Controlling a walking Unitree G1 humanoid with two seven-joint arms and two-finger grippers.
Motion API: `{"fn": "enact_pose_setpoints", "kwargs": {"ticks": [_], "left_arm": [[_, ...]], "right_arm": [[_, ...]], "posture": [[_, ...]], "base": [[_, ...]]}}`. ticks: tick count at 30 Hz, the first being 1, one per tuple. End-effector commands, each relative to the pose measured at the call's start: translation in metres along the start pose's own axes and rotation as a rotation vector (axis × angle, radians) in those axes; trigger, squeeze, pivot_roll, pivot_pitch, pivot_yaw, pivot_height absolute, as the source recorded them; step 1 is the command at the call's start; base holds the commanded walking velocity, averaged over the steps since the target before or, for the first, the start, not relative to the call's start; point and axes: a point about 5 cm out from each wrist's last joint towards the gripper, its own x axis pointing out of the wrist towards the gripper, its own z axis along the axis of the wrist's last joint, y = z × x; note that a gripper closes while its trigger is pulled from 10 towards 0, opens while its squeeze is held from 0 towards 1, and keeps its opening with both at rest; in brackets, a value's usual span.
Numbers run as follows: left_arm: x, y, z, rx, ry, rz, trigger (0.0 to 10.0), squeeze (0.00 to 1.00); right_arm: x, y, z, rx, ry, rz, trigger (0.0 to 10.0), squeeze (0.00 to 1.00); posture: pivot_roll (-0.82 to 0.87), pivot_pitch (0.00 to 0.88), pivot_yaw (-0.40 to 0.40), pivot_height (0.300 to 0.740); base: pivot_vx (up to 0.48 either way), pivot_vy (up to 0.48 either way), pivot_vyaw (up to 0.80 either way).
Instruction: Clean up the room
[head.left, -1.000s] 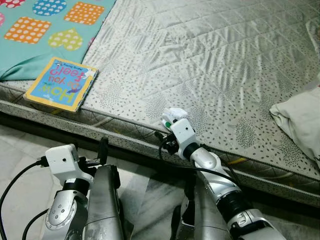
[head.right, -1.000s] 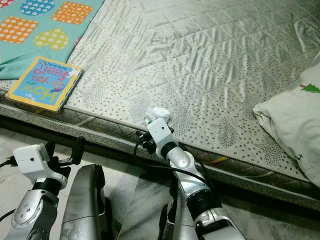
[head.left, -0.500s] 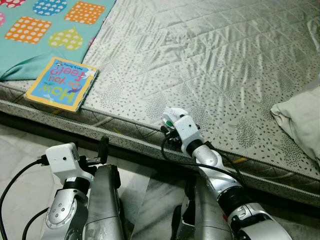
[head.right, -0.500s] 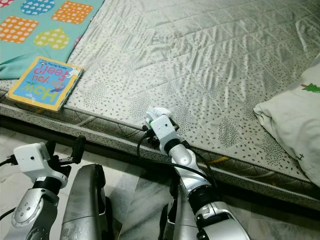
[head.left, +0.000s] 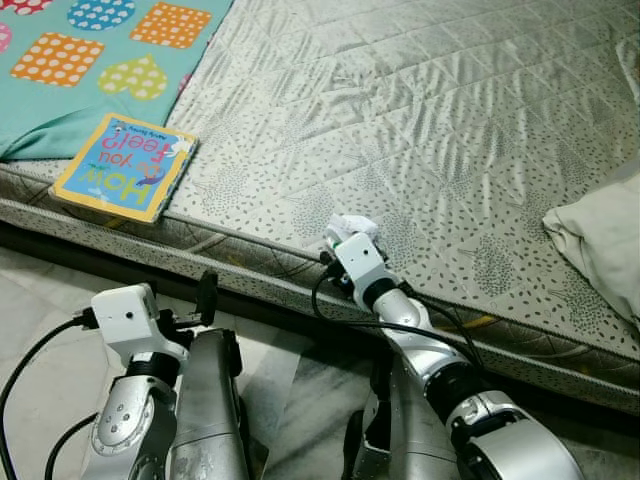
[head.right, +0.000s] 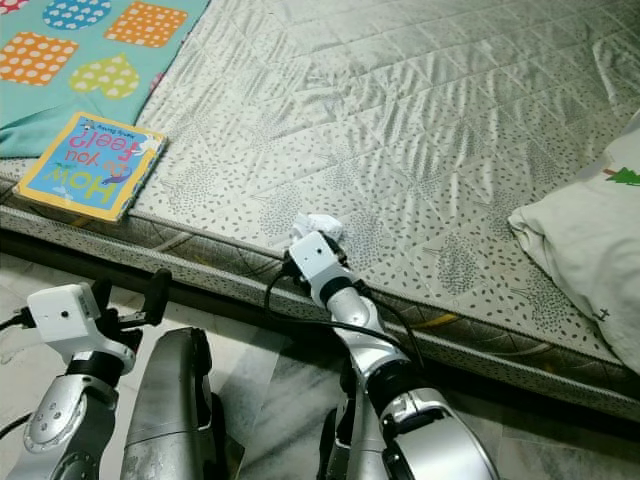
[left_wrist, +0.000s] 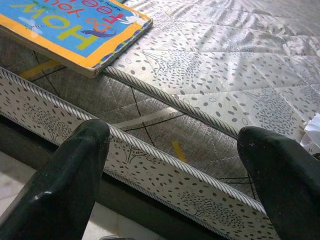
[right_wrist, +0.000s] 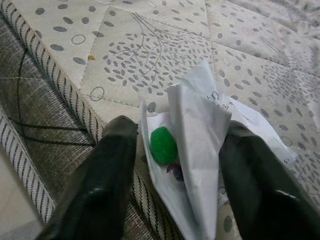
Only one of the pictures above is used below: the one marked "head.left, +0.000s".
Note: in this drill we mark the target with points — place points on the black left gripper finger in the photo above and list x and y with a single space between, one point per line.
208 298

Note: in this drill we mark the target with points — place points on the white pillow with green tree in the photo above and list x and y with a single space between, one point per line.
600 240

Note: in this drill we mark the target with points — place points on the blue yellow children's book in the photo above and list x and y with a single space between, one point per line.
120 170

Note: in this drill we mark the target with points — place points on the white tissue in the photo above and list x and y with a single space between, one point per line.
350 225

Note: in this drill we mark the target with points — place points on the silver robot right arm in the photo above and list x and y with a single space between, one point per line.
430 350

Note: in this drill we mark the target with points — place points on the silver robot left leg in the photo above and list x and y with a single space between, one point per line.
205 400

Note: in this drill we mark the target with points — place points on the teal blanket with coloured shapes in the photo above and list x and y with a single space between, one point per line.
90 100

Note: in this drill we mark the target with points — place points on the beige quilted mattress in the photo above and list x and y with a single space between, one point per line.
400 100

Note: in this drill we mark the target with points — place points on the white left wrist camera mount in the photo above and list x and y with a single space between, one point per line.
125 315

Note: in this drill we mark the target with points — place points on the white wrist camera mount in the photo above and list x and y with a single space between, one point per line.
362 262
125 315

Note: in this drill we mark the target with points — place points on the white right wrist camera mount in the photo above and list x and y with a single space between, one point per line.
362 262

